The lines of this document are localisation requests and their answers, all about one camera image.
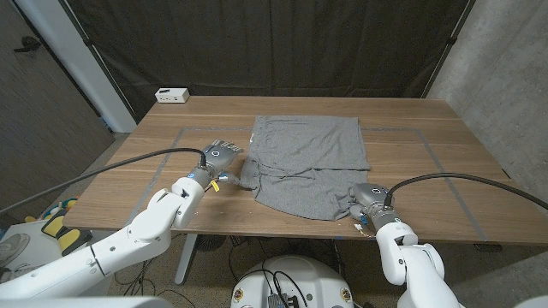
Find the black backdrop curtain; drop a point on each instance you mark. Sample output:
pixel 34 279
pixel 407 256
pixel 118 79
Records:
pixel 274 43

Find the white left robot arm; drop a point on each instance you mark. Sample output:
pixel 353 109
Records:
pixel 128 239

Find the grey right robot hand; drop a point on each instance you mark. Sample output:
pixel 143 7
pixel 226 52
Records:
pixel 372 201

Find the black backdrop stand pole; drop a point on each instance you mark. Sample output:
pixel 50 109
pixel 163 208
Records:
pixel 92 49
pixel 449 40

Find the grey sneaker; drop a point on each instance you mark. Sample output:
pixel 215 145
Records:
pixel 13 248

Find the white door frame pillar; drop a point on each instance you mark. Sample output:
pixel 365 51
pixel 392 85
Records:
pixel 85 68

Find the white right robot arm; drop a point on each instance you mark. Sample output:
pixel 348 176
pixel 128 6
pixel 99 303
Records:
pixel 411 265

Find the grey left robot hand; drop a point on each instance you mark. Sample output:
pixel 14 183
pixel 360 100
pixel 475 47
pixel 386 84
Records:
pixel 216 156

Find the grey fabric shorts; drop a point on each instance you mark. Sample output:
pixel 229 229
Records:
pixel 304 162

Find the grey table leg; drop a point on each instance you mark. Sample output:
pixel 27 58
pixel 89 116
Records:
pixel 186 256
pixel 411 248

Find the white power strip box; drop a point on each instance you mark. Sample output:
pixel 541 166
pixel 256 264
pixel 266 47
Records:
pixel 172 95

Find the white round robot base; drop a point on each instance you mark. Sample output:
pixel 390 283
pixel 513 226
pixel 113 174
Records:
pixel 317 278

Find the yellow and black object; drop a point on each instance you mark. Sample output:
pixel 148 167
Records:
pixel 68 237

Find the white robot torso shell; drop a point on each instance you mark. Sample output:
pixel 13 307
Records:
pixel 85 303

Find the colourful plush toy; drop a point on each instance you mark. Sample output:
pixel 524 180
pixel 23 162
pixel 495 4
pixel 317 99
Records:
pixel 60 207

